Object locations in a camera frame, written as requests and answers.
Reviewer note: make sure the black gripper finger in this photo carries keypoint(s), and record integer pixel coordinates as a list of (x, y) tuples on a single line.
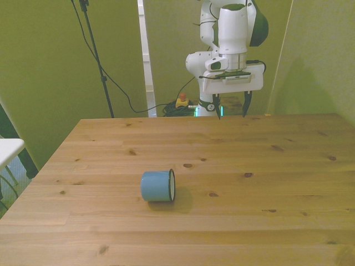
[(217, 106), (246, 102)]

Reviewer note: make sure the black tripod stand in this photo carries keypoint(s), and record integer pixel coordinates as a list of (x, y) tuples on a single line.
[(95, 52)]

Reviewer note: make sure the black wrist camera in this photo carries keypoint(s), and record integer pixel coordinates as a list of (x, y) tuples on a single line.
[(234, 75)]

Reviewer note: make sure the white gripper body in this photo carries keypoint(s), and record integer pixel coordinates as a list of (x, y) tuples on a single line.
[(235, 86)]

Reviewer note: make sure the white side table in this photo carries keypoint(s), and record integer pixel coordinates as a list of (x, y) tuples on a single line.
[(9, 151)]

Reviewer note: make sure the white vertical post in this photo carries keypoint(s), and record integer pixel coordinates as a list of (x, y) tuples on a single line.
[(145, 41)]

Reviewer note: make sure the blue enamel mug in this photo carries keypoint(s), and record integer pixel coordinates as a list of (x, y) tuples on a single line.
[(155, 185)]

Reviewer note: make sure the yellow emergency stop button box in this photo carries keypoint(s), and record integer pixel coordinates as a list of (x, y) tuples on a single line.
[(181, 104)]

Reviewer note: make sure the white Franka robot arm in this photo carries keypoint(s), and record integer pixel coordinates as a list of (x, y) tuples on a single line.
[(233, 27)]

